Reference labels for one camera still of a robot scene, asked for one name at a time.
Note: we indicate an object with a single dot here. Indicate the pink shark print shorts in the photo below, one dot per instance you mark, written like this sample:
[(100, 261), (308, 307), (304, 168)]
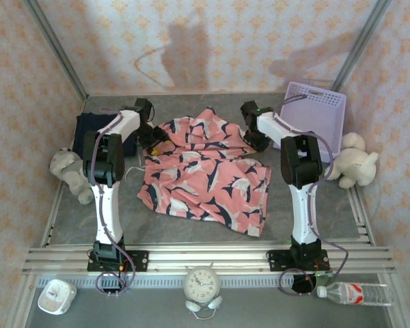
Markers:
[(208, 177)]

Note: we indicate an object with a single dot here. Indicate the lilac plastic laundry basket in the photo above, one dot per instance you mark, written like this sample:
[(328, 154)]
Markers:
[(314, 116)]

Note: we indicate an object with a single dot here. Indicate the navy blue t-shirt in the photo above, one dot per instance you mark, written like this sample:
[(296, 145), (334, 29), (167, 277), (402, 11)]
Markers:
[(82, 130)]

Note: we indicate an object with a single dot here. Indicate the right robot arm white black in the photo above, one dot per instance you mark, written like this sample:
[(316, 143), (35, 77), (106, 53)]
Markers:
[(304, 212)]

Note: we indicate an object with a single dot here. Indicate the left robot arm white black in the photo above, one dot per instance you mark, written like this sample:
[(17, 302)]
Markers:
[(106, 212)]

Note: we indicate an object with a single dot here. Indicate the grey plush toy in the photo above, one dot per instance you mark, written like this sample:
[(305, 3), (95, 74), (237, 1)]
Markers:
[(71, 171)]

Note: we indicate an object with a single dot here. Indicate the cream white plush toy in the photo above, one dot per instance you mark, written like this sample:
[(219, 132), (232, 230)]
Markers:
[(355, 164)]

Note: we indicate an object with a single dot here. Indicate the white twin bell alarm clock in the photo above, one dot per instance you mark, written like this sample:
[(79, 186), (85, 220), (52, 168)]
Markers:
[(202, 283)]

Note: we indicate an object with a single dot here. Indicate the small white square clock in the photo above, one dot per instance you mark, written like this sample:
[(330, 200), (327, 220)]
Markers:
[(56, 297)]

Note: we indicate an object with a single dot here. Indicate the clear plastic water bottle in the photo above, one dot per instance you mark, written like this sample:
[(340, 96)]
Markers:
[(355, 294)]

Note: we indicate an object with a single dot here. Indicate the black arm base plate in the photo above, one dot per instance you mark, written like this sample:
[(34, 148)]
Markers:
[(273, 259), (141, 259)]

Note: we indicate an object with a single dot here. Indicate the aluminium cross rail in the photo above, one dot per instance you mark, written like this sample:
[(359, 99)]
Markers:
[(208, 256)]

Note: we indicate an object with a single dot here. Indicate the aluminium frame post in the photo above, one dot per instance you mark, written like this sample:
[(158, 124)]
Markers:
[(358, 51), (20, 307), (401, 314), (58, 51)]

